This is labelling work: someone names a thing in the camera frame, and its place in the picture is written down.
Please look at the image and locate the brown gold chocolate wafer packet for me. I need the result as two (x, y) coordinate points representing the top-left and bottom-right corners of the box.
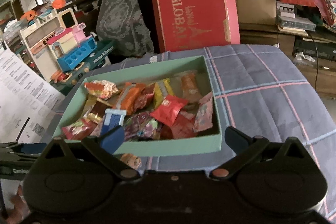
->
(87, 99), (112, 124)

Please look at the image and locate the person's left hand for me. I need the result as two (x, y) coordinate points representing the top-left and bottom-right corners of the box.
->
(6, 185), (30, 224)

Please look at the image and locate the blue white snack packet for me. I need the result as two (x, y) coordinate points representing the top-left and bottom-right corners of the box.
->
(100, 109), (126, 136)

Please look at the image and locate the green cardboard box tray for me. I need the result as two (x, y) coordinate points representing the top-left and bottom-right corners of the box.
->
(48, 56), (222, 157)

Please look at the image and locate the red cartoon girl packet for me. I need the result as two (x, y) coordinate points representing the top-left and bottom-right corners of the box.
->
(120, 153), (142, 169)

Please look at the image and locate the purple green candy bag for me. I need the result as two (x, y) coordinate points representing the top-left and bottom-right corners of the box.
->
(123, 111), (162, 141)

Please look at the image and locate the pink cartoon packet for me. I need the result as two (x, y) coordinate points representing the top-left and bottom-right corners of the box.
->
(193, 92), (213, 133)

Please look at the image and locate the orange silver bar wrapper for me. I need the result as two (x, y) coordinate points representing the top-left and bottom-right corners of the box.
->
(112, 82), (146, 115)

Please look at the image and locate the long yellow snack stick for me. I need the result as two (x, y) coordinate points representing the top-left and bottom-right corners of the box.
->
(81, 94), (97, 117)

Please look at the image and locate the orange yellow puffed snack bag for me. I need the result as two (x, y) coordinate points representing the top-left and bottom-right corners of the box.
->
(84, 80), (121, 100)

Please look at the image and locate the dark red snack packet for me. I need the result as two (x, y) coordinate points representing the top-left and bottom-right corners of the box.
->
(134, 83), (155, 111)

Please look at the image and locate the plaid blue quilt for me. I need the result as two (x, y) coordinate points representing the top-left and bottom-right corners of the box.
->
(38, 45), (335, 223)

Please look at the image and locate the red foil snack packet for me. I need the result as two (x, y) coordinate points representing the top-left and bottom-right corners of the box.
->
(160, 111), (197, 140)

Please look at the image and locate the small red square packet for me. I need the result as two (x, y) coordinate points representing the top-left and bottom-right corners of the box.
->
(150, 95), (189, 127)

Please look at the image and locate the white printed instruction sheet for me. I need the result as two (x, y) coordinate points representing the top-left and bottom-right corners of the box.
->
(0, 50), (65, 143)

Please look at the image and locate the orange clear snack packet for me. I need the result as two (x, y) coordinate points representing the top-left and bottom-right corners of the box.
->
(180, 71), (202, 103)

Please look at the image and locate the yellow bar snack wrapper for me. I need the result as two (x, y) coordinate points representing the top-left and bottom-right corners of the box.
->
(154, 78), (174, 109)

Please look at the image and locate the toy kitchen playset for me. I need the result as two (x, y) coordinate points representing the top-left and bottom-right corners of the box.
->
(19, 0), (114, 86)

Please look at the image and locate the grey lace cloth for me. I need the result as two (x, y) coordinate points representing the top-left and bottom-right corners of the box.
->
(96, 0), (154, 57)

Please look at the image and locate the stack of books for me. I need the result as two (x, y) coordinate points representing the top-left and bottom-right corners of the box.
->
(276, 1), (316, 33)

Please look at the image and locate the red Global gift box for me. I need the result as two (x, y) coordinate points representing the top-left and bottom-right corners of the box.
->
(152, 0), (240, 52)

